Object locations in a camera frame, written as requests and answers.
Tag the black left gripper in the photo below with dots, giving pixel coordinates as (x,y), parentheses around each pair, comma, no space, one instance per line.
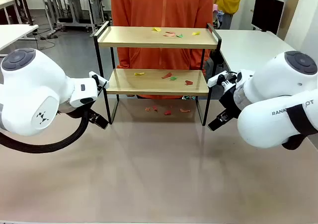
(74,111)

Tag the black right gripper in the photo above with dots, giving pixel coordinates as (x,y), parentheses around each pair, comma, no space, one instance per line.
(229,99)

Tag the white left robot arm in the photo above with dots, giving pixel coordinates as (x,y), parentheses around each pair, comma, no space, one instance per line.
(29,90)

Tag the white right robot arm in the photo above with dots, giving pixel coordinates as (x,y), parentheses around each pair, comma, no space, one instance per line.
(278,85)

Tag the orange long paper scrap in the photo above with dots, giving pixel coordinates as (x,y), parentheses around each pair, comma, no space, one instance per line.
(185,110)

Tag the green shiny wrapper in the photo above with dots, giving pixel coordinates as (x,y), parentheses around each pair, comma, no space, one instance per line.
(188,97)

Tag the red chunky paper scrap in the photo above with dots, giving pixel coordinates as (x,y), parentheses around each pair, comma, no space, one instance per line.
(188,82)

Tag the black office chair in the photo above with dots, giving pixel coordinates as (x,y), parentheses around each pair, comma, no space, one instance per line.
(215,67)

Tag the yellow long paper scrap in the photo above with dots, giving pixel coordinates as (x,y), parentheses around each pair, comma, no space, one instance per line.
(139,74)

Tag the green folded paper scrap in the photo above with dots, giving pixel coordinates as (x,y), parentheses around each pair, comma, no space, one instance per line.
(174,78)

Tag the red curved paper scrap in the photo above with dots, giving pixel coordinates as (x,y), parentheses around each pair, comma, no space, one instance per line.
(167,76)

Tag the large white table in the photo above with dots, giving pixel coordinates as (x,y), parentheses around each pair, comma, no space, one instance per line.
(246,45)

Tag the yellow flat paper scrap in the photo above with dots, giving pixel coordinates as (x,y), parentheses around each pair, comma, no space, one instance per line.
(196,33)

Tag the black floor power strip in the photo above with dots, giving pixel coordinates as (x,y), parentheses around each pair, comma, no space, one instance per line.
(49,37)

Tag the pink paper scrap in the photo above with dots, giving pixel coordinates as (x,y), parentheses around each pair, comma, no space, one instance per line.
(169,35)

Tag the red paper strip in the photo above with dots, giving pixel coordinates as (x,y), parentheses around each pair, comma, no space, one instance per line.
(170,32)

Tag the yellow crumpled paper scrap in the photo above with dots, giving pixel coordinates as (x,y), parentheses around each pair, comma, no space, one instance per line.
(157,29)

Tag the black monitor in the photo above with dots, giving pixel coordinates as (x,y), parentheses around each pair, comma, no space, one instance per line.
(267,13)

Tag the person in yellow top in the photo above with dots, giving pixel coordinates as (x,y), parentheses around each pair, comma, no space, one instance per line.
(229,0)

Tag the white table with pole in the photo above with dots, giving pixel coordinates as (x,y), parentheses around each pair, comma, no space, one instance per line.
(15,34)

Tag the person in orange hoodie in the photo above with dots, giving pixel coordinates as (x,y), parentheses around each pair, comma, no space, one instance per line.
(161,8)

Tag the brown cardboard panel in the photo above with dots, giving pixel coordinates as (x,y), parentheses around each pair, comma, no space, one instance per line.
(291,13)

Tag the black pole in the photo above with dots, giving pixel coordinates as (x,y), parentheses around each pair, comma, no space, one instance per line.
(27,10)

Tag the white desk with dark panel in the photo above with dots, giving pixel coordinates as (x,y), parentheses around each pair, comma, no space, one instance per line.
(10,1)

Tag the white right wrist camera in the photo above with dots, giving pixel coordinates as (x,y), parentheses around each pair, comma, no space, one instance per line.
(218,78)

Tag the black frame wooden shelf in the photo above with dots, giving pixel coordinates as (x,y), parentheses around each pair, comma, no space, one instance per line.
(159,41)

